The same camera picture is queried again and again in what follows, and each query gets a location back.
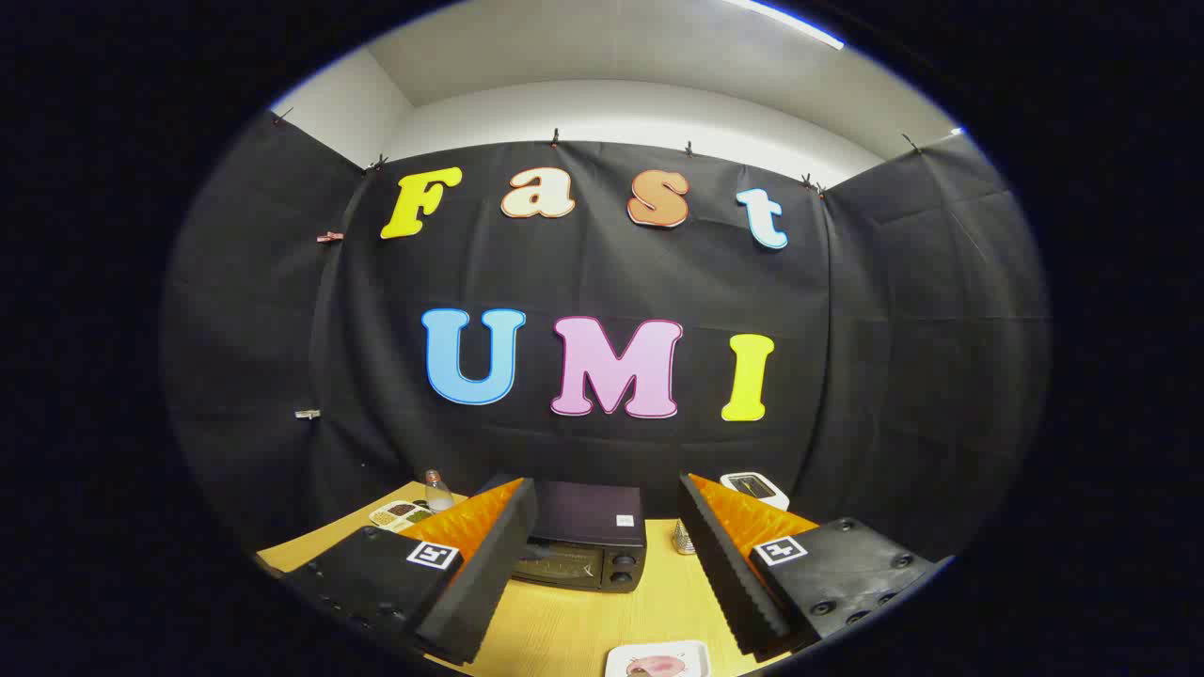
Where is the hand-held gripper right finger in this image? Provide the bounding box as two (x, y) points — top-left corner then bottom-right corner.
(679, 473), (942, 662)

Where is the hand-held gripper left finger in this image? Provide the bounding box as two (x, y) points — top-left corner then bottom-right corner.
(282, 477), (539, 667)

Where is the white square plate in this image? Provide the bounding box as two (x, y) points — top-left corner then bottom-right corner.
(605, 640), (711, 677)

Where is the white bread toaster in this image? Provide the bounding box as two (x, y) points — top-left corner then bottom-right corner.
(720, 471), (791, 512)

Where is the black toaster oven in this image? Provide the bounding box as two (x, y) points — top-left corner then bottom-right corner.
(478, 475), (648, 593)

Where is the white divided bean dish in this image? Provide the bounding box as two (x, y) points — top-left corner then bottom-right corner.
(369, 499), (435, 534)

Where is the black backdrop cloth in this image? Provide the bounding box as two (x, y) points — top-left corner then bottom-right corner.
(160, 108), (1052, 565)

